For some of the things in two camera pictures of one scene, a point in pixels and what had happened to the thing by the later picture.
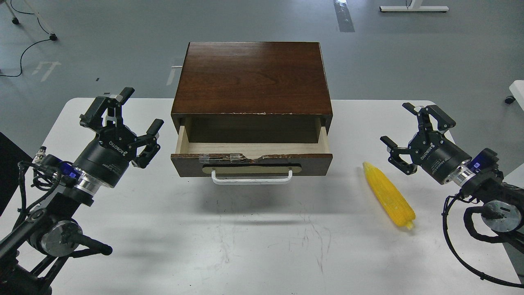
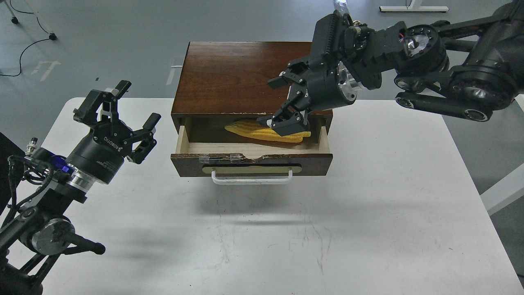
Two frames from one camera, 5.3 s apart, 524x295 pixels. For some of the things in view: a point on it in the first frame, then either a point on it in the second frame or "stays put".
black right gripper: [439, 157] → [330, 85]
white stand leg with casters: [53, 36] stays put
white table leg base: [414, 6] stays put
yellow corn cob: [398, 209] → [260, 129]
